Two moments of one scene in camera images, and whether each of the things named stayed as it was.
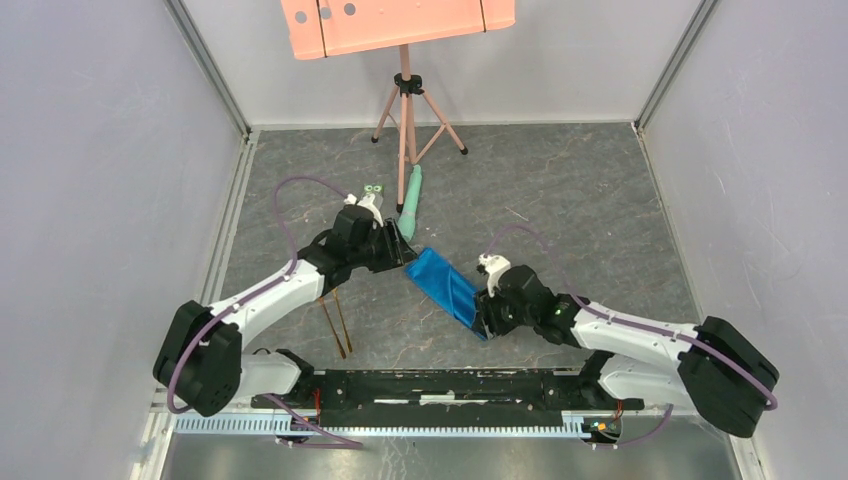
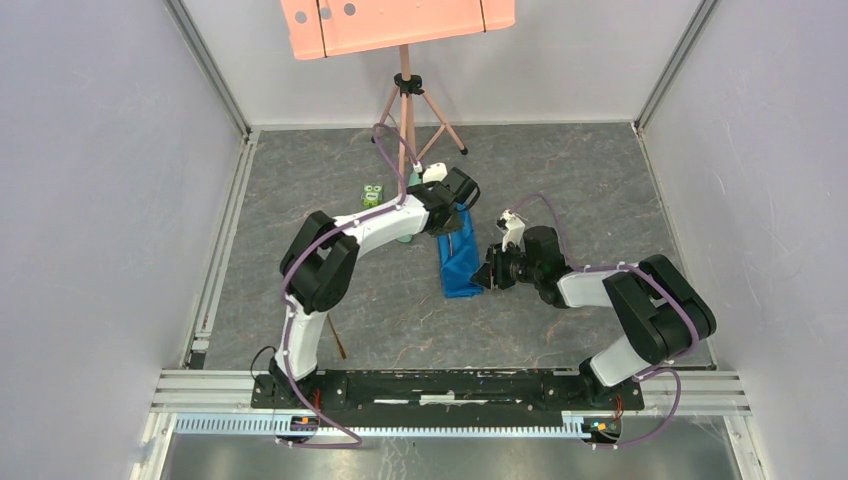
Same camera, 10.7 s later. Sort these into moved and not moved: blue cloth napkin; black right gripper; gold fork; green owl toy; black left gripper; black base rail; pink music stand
Moved: blue cloth napkin; black left gripper; black right gripper
Not moved: green owl toy; pink music stand; black base rail; gold fork
